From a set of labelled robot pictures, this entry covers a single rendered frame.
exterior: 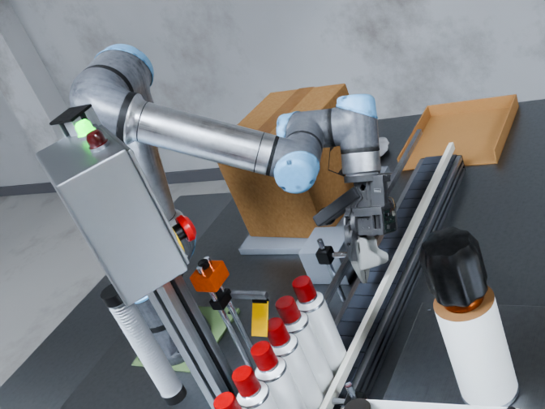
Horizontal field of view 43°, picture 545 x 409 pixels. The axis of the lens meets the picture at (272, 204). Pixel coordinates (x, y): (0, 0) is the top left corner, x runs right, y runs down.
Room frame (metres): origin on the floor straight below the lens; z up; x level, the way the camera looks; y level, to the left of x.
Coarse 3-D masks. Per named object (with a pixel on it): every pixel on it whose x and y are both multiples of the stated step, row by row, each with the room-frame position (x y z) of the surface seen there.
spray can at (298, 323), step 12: (288, 300) 0.93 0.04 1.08; (288, 312) 0.91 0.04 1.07; (300, 312) 0.93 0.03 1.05; (288, 324) 0.92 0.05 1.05; (300, 324) 0.91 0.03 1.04; (300, 336) 0.91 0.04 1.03; (312, 336) 0.92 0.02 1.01; (312, 348) 0.91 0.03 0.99; (312, 360) 0.91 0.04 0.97; (324, 360) 0.92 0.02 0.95; (324, 372) 0.91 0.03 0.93; (324, 384) 0.91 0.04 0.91; (324, 396) 0.91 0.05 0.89
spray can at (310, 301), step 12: (300, 276) 0.98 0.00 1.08; (300, 288) 0.95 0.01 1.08; (312, 288) 0.96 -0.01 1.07; (300, 300) 0.96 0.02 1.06; (312, 300) 0.95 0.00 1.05; (324, 300) 0.96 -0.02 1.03; (312, 312) 0.94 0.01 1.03; (324, 312) 0.95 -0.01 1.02; (312, 324) 0.94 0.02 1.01; (324, 324) 0.94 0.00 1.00; (324, 336) 0.94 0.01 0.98; (336, 336) 0.95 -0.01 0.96; (324, 348) 0.94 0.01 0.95; (336, 348) 0.94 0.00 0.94; (336, 360) 0.94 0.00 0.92; (336, 372) 0.94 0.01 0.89
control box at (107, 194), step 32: (96, 128) 0.92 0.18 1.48; (64, 160) 0.84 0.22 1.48; (96, 160) 0.80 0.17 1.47; (128, 160) 0.79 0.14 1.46; (64, 192) 0.77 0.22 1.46; (96, 192) 0.78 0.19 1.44; (128, 192) 0.79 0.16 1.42; (96, 224) 0.77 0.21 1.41; (128, 224) 0.78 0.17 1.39; (160, 224) 0.79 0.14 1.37; (96, 256) 0.81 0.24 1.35; (128, 256) 0.78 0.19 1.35; (160, 256) 0.79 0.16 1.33; (128, 288) 0.77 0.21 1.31
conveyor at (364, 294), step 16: (432, 160) 1.54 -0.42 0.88; (416, 176) 1.49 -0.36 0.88; (416, 192) 1.42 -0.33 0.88; (400, 208) 1.39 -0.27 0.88; (416, 208) 1.36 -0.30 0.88; (400, 224) 1.32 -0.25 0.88; (384, 240) 1.29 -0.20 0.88; (400, 240) 1.26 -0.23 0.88; (416, 240) 1.24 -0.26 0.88; (384, 272) 1.18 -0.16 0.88; (400, 272) 1.16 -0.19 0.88; (368, 288) 1.15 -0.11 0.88; (352, 304) 1.12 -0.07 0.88; (368, 304) 1.10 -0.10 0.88; (384, 304) 1.08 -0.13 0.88; (352, 320) 1.08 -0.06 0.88; (352, 336) 1.03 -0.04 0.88; (368, 336) 1.01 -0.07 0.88; (352, 368) 0.95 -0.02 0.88
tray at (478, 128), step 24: (504, 96) 1.73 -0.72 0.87; (432, 120) 1.84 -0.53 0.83; (456, 120) 1.78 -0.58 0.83; (480, 120) 1.72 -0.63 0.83; (504, 120) 1.60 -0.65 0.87; (408, 144) 1.71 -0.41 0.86; (432, 144) 1.70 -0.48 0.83; (456, 144) 1.65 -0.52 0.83; (480, 144) 1.60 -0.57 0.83; (408, 168) 1.63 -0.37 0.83
